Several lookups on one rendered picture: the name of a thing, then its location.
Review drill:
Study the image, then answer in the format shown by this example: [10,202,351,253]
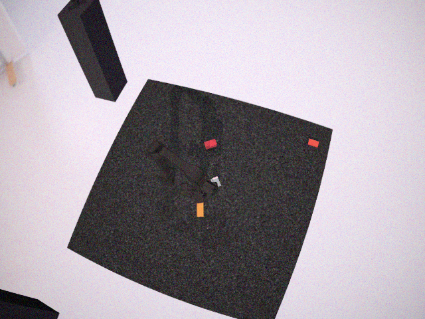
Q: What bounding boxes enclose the orange bar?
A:
[197,203,203,217]

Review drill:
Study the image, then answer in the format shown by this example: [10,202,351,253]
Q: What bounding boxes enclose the red rectangular block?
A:
[204,139,217,150]

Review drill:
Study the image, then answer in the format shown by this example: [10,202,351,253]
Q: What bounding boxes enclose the red rectangular bar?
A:
[308,139,319,147]

